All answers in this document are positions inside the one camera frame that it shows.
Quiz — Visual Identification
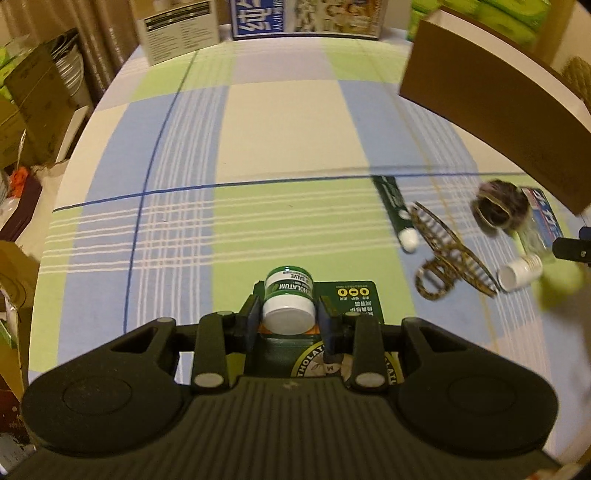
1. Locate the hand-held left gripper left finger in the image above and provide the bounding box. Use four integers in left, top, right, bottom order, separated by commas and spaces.
108, 294, 264, 394

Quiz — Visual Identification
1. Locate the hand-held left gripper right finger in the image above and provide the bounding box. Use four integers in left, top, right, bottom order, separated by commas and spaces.
315, 295, 476, 392

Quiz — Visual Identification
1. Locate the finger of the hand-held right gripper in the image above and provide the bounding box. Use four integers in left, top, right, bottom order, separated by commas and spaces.
553, 235, 591, 265

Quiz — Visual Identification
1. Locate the green balm jar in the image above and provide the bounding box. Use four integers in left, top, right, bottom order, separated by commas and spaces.
242, 266, 407, 386

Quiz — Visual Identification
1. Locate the dark velvet scrunchie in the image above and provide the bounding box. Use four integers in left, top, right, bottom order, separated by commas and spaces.
471, 180, 529, 232

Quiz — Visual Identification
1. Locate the dark green cream tube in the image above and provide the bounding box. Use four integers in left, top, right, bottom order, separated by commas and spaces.
373, 175, 420, 253

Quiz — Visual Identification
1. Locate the brown cardboard storage box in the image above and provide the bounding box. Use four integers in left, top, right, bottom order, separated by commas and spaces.
399, 6, 591, 215

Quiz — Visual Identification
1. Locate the plaid cloth covered desktop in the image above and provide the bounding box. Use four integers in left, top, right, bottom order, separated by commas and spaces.
28, 25, 591, 467

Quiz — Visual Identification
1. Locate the blue labelled clear packet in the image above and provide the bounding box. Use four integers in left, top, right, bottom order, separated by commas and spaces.
517, 187, 566, 264

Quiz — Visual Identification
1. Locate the white pill bottle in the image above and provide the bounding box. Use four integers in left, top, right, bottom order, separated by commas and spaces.
497, 255, 543, 291

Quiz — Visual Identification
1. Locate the leopard print hair clip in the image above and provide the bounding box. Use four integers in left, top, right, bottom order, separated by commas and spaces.
409, 202, 500, 302

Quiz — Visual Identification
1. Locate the chair with beige quilted cover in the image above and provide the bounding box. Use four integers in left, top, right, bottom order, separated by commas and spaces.
561, 55, 591, 100

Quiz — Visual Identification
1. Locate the green tissue pack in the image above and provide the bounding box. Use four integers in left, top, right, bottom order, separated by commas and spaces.
475, 0, 555, 47
410, 0, 481, 40

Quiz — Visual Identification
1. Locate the open brown cardboard box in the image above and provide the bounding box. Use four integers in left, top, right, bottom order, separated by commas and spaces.
0, 240, 41, 404

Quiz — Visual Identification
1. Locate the dark red box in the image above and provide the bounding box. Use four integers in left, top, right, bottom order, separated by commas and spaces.
0, 178, 43, 241

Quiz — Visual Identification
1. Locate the white product box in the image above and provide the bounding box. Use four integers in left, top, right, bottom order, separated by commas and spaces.
129, 0, 221, 66

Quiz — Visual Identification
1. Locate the blue milk carton box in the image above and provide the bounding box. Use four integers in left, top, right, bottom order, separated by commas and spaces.
229, 0, 387, 41

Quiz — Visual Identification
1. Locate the stack of metal plates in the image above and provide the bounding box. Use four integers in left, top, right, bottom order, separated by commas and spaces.
50, 31, 93, 108

